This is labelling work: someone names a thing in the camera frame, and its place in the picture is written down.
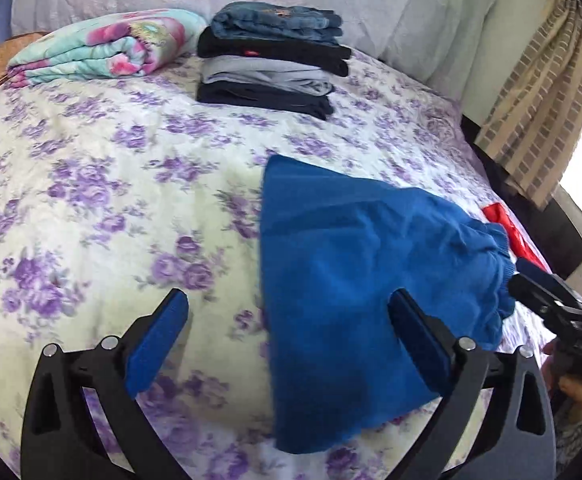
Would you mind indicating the folded black pants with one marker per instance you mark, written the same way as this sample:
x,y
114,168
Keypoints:
x,y
271,52

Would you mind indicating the white lace pillow cover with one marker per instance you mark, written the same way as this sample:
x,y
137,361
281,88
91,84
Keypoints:
x,y
396,10

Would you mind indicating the beige checked curtain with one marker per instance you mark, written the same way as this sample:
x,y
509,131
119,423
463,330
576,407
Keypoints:
x,y
546,110

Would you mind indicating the folded grey pants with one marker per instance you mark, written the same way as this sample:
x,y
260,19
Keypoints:
x,y
261,72

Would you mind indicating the person's right hand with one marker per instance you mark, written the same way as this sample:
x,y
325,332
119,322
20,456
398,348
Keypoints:
x,y
578,395

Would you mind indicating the folded blue jeans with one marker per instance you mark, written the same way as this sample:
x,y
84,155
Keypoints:
x,y
271,22

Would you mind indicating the blue sweater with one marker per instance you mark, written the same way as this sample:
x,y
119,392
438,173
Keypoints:
x,y
346,260

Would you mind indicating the purple floral bedspread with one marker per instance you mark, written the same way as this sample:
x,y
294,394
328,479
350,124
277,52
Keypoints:
x,y
96,185

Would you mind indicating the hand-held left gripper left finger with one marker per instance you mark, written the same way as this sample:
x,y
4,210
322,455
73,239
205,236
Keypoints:
x,y
156,345

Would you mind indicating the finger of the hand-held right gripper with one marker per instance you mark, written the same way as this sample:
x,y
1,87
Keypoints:
x,y
536,295
536,271

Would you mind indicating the folded navy pants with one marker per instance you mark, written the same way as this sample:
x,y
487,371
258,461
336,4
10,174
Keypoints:
x,y
261,97

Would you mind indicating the dark bed frame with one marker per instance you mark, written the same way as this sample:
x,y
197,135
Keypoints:
x,y
566,230

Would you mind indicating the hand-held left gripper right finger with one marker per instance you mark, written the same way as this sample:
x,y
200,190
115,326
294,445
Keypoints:
x,y
421,345

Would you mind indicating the folded pink floral blanket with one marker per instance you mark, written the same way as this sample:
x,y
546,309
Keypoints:
x,y
96,50

